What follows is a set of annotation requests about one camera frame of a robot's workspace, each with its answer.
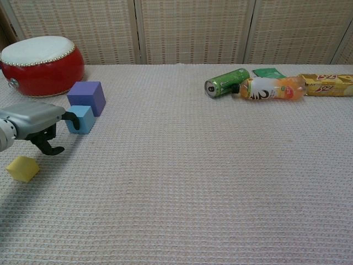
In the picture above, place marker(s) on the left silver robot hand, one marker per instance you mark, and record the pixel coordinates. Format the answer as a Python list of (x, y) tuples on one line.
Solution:
[(33, 118)]

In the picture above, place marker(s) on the small yellow foam cube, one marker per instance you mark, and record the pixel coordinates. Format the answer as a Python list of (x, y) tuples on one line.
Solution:
[(20, 169)]

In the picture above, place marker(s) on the light blue cube block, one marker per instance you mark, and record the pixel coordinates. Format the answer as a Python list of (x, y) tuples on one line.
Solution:
[(85, 121)]

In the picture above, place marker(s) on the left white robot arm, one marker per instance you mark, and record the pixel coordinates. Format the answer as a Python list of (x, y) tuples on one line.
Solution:
[(5, 135)]

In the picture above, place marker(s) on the large purple foam cube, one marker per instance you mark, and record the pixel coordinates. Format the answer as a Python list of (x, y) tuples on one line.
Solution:
[(88, 94)]

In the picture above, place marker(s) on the red drum white skin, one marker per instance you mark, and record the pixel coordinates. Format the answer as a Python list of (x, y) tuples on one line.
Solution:
[(41, 74)]

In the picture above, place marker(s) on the brown wooden cabinet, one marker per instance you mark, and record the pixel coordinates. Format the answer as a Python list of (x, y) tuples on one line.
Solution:
[(5, 33)]

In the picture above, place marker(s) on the beige woven tablecloth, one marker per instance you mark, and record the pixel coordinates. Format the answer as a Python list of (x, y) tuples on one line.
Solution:
[(193, 179)]

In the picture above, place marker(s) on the woven folding screen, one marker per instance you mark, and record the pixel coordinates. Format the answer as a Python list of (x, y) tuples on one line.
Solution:
[(193, 30)]

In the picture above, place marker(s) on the green drink can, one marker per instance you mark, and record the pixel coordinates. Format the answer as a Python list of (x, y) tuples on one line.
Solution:
[(224, 82)]

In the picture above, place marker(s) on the green sachet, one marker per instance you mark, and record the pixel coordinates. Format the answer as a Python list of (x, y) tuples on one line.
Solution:
[(267, 72)]

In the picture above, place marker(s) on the orange juice bottle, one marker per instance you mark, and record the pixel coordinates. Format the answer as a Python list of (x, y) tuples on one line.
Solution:
[(270, 89)]

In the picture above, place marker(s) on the yellow biscuit pack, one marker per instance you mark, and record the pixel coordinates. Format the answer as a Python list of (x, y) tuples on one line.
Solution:
[(328, 87)]

